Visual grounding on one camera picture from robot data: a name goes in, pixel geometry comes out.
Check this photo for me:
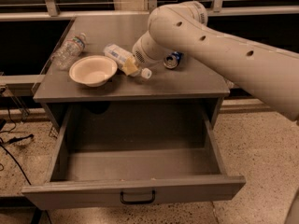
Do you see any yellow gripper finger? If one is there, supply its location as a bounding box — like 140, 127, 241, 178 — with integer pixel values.
121, 57, 138, 76

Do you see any black floor cable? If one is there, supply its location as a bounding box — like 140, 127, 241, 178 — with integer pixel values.
0, 103, 36, 186

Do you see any grey metal cabinet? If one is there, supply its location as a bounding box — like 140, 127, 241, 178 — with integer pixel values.
33, 14, 231, 133

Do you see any open grey top drawer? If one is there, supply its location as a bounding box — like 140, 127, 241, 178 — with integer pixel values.
22, 103, 246, 209

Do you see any blue label plastic bottle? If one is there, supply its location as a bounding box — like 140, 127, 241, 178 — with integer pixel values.
103, 44, 152, 79

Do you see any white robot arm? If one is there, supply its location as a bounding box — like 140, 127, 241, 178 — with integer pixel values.
133, 1, 299, 121

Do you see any blue soda can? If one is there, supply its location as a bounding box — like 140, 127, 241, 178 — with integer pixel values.
164, 51, 183, 69

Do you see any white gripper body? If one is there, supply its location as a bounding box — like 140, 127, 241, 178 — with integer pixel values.
132, 32, 171, 66

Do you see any black drawer handle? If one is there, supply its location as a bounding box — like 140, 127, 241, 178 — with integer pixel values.
120, 190, 156, 205

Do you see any clear crumpled water bottle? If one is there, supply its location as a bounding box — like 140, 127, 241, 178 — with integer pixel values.
51, 33, 86, 70

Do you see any metal window railing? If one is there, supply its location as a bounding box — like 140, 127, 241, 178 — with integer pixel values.
0, 0, 299, 21

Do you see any white paper bowl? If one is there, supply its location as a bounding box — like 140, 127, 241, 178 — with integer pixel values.
69, 55, 118, 87

